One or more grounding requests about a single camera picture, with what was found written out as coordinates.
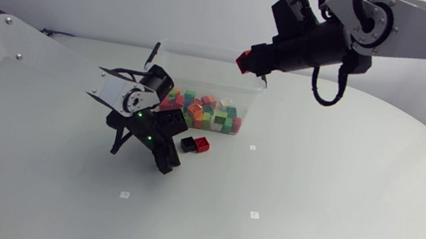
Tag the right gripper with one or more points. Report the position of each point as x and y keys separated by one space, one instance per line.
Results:
x=308 y=50

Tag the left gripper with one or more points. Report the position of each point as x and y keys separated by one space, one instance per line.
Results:
x=156 y=144

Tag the red toy brick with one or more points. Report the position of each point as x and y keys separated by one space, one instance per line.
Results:
x=236 y=124
x=242 y=61
x=202 y=144

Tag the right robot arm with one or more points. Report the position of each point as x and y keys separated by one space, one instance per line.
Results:
x=421 y=33

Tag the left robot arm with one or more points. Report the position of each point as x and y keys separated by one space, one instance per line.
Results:
x=30 y=56

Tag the clear plastic container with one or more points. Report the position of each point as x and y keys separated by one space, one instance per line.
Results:
x=211 y=79

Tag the pile of toy bricks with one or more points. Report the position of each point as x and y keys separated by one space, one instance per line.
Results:
x=202 y=113

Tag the black toy brick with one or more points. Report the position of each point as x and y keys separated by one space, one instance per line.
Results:
x=188 y=144

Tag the white toy brick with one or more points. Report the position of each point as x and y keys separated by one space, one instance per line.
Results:
x=225 y=102

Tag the orange toy brick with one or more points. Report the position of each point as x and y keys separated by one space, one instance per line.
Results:
x=194 y=110

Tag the green toy brick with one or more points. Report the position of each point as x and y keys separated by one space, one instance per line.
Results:
x=220 y=117
x=189 y=96

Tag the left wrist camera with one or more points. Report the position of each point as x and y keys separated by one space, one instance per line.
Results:
x=172 y=122

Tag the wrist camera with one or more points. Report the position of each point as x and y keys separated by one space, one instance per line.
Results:
x=172 y=122
x=293 y=12

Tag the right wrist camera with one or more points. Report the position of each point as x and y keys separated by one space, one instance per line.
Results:
x=293 y=12

